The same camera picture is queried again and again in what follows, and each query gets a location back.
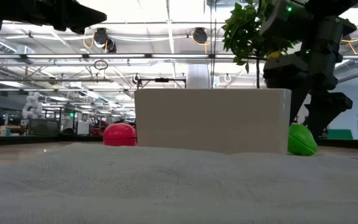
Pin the yellow tag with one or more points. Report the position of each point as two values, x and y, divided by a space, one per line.
273 55

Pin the white building column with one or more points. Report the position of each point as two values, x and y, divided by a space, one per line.
198 76

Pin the red toy tomato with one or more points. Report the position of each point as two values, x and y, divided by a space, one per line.
119 134

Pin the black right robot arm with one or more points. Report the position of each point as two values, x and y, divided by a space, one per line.
275 18

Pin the green leafy plant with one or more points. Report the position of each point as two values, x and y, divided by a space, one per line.
244 34

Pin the grey folded cloth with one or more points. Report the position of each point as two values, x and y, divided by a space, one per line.
172 186

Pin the translucent white tupperware container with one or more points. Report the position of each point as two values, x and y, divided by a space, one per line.
211 119

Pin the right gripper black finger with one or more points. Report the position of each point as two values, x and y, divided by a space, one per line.
286 73
326 105

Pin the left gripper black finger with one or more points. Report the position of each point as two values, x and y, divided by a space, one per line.
84 17

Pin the black overhead camera rig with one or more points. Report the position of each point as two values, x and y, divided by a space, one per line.
162 80

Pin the green panel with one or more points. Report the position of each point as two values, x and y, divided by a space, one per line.
340 134

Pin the green toy pepper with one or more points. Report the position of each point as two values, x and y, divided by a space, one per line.
301 141

